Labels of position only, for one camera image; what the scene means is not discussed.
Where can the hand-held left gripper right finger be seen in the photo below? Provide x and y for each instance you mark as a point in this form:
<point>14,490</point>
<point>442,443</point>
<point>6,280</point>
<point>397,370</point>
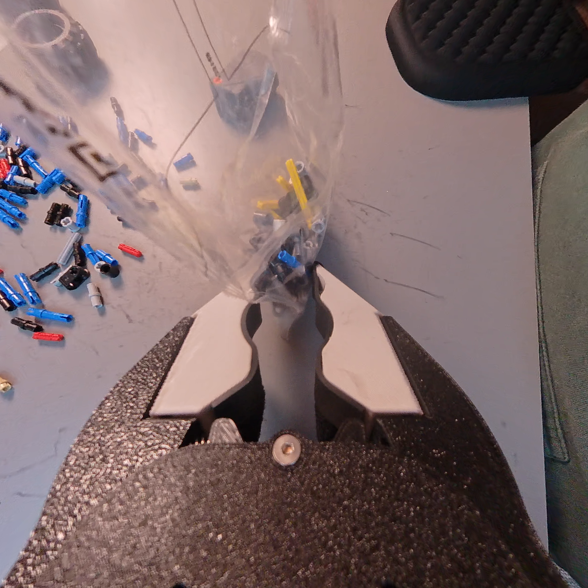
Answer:
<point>367,358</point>

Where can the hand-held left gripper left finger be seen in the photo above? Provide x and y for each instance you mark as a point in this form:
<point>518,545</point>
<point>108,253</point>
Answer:
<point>207,363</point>

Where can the pile of small toy parts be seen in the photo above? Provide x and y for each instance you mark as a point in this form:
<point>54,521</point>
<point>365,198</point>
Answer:
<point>46,193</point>

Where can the clear plastic bag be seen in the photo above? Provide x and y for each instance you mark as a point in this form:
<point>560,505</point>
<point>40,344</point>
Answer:
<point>184,110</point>

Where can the black toy tire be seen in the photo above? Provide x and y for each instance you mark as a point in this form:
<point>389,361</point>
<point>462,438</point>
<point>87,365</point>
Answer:
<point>55,41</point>

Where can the grey desk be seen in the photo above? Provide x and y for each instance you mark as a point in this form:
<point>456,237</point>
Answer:
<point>432,230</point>

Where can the grey toy part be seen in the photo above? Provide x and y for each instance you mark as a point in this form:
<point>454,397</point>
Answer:
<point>243,101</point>

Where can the black chair armrest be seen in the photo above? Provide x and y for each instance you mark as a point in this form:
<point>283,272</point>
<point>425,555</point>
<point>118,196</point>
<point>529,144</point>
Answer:
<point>487,46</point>

